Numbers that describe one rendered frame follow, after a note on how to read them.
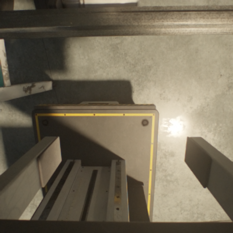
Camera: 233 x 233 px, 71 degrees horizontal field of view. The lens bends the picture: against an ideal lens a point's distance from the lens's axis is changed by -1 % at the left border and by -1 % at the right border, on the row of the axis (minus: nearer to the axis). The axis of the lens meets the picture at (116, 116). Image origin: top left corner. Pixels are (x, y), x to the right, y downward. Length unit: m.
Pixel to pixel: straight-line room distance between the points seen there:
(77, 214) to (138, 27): 0.68
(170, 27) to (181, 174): 1.23
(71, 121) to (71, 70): 0.43
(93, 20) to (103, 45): 0.77
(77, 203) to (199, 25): 0.75
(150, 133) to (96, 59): 0.62
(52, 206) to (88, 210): 0.14
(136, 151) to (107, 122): 0.24
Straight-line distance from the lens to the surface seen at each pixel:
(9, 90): 0.80
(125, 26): 0.45
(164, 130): 1.31
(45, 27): 0.48
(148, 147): 0.98
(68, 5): 0.56
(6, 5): 1.30
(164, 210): 1.71
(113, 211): 0.69
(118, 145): 0.96
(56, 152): 0.16
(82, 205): 0.79
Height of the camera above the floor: 1.19
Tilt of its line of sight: 75 degrees down
